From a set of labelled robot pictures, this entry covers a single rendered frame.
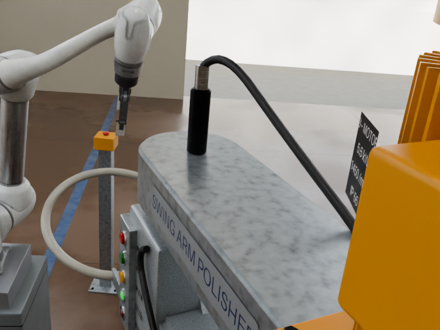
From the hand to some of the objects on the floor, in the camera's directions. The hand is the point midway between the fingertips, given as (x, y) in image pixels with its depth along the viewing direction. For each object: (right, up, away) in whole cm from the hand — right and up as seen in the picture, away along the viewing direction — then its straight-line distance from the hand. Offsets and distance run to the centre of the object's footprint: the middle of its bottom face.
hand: (120, 120), depth 171 cm
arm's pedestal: (-69, -137, +63) cm, 165 cm away
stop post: (-42, -97, +163) cm, 194 cm away
